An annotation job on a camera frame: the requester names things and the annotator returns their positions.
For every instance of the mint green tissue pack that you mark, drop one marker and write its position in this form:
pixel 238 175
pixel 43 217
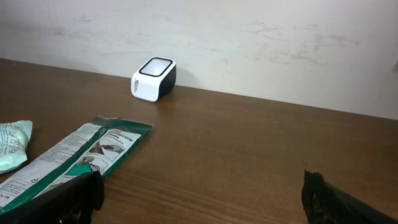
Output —
pixel 14 140

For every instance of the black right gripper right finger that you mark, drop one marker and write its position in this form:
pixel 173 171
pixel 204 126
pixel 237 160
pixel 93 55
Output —
pixel 324 203

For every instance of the white barcode scanner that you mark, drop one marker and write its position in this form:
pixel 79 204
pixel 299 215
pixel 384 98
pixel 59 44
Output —
pixel 154 79

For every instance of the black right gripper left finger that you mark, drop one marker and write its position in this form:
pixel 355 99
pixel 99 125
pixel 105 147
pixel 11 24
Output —
pixel 71 202

